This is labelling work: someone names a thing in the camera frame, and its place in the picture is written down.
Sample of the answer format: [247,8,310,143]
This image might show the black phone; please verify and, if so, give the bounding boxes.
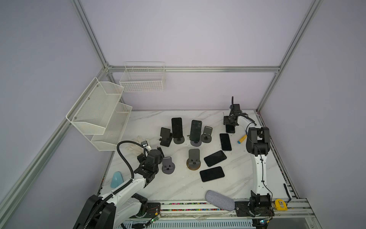
[171,117,183,138]
[204,150,227,167]
[200,167,225,182]
[220,133,232,151]
[226,125,235,134]
[190,120,202,142]

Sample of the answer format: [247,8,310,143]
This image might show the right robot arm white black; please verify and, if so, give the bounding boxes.
[223,98,273,217]

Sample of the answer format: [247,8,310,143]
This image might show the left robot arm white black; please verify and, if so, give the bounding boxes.
[73,140,164,229]

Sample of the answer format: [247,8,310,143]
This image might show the black stand back left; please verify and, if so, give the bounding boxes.
[159,127,173,147]

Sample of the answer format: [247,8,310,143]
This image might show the grey stand front left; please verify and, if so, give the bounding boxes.
[162,156,175,175]

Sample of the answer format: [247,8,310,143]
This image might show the grey stand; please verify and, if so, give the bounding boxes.
[162,156,175,175]
[201,126,213,144]
[173,137,185,145]
[190,140,202,147]

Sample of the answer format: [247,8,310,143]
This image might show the grey stand back right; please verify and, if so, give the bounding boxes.
[201,126,213,144]

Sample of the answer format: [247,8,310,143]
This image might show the brown base stand front right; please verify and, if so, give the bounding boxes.
[186,149,201,170]

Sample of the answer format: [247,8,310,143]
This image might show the white work glove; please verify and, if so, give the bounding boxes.
[127,135,149,152]

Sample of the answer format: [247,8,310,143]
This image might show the light blue trowel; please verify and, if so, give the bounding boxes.
[110,171,124,189]

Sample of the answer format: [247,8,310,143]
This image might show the white mesh shelf lower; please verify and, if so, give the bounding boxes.
[91,103,132,151]

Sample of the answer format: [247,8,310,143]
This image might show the white mesh shelf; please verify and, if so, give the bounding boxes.
[91,103,132,151]
[66,78,124,135]

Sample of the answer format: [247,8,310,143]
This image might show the white mesh shelf upper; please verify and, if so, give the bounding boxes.
[66,78,124,135]

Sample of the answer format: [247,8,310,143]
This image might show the grey oval pouch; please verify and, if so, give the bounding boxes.
[205,190,235,211]

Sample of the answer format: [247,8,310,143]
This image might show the yellow tape measure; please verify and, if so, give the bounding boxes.
[274,199,288,211]

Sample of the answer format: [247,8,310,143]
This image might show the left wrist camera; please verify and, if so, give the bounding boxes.
[141,141,152,153]

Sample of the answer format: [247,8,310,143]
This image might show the blue rake yellow handle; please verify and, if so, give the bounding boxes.
[237,135,247,144]

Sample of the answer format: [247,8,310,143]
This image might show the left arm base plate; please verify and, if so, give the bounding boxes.
[135,202,161,218]

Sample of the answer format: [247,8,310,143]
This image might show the aluminium front rail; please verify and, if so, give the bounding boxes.
[78,198,315,221]

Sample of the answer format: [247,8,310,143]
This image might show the white wire basket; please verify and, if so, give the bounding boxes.
[120,62,166,93]

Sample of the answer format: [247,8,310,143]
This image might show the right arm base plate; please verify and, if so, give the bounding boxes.
[235,201,274,218]

